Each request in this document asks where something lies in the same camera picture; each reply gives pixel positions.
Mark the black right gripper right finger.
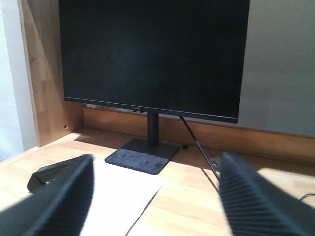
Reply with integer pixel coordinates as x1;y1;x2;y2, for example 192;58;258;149
219;152;315;236

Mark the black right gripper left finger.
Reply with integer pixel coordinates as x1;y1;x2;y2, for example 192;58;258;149
0;155;94;236

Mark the white paper sheet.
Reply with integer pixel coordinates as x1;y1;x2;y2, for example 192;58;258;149
81;159;164;236

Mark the wooden desk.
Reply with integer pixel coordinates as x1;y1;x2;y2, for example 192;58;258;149
0;0;315;236

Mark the black computer monitor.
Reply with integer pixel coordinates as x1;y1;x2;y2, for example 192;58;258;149
58;0;250;175

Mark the grey desk cable grommet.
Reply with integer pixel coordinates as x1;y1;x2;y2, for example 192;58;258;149
209;157;221;171

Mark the black monitor cable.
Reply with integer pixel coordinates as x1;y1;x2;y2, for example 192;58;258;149
179;116;221;181

